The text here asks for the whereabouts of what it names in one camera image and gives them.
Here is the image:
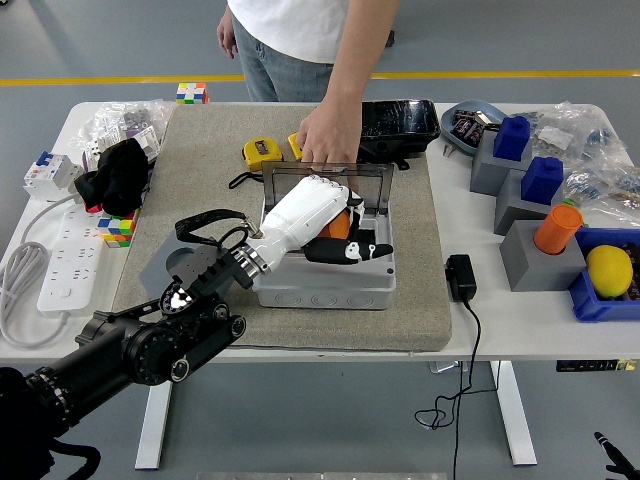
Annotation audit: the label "grey electrical box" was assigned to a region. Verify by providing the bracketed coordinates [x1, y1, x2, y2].
[252, 160, 399, 310]

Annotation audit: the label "grey-brown mat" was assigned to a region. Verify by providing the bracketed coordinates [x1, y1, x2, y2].
[108, 102, 454, 353]

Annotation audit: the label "blue block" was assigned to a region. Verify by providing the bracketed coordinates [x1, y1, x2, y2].
[520, 156, 565, 205]
[493, 115, 532, 161]

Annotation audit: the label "blue plastic bin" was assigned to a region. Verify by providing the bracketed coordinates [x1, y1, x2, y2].
[567, 227, 640, 324]

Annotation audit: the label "colourful puzzle cube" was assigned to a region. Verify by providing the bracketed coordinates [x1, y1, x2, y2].
[175, 82, 210, 105]
[97, 209, 139, 250]

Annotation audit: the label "person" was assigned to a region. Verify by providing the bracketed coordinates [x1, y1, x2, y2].
[216, 0, 401, 104]

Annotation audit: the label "clear bag of small parts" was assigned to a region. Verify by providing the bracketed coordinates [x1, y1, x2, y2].
[559, 147, 640, 227]
[74, 98, 174, 166]

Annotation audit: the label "clear bag with white label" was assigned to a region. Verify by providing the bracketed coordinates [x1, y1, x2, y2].
[517, 101, 626, 166]

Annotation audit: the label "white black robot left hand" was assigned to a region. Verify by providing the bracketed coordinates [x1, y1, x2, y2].
[247, 174, 395, 277]

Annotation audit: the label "black table control panel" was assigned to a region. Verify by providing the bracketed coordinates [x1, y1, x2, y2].
[555, 358, 640, 374]

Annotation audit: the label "grey block with round hole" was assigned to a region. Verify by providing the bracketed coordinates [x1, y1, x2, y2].
[139, 243, 211, 301]

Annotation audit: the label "white table leg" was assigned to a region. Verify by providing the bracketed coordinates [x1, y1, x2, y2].
[134, 379, 176, 471]
[489, 360, 539, 467]

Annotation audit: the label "dark packets in dish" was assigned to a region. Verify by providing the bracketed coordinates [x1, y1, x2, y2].
[449, 108, 486, 146]

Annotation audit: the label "dark packets stack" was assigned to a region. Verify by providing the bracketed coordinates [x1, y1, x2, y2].
[619, 242, 640, 304]

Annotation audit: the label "black cloth glove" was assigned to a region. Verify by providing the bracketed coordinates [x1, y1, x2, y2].
[74, 138, 151, 217]

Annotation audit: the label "person's right hand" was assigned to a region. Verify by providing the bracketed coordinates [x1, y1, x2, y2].
[216, 11, 239, 60]

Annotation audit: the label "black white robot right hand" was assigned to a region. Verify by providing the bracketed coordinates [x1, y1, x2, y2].
[593, 431, 640, 480]

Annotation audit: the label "yellow tape measure, black strap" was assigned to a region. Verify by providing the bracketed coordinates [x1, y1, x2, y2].
[228, 138, 285, 190]

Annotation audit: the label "grey block holder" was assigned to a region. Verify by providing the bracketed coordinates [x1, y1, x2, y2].
[493, 168, 566, 236]
[499, 219, 589, 294]
[469, 130, 534, 197]

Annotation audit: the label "black power adapter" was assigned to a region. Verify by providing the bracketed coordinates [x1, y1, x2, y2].
[444, 253, 478, 303]

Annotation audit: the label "blue-grey dish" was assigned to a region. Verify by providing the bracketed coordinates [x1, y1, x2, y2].
[440, 98, 507, 156]

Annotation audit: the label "yellow lemon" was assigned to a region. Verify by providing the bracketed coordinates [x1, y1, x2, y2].
[585, 244, 635, 301]

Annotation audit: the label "white power strip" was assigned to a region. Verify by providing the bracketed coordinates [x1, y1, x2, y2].
[37, 207, 109, 315]

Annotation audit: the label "black plastic tray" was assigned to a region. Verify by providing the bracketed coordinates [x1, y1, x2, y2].
[357, 98, 442, 170]

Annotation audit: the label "person's left hand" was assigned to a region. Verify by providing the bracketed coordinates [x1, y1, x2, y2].
[294, 102, 363, 196]

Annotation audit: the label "white circuit breaker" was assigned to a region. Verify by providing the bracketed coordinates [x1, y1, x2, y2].
[22, 149, 85, 203]

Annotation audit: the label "black adapter cord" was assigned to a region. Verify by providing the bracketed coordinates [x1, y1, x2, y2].
[413, 297, 484, 480]

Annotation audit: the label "orange cylinder battery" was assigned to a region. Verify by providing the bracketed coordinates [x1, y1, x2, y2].
[533, 204, 585, 255]
[318, 212, 352, 240]

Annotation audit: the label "white power strip cable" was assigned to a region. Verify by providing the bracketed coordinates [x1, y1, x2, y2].
[0, 192, 84, 349]

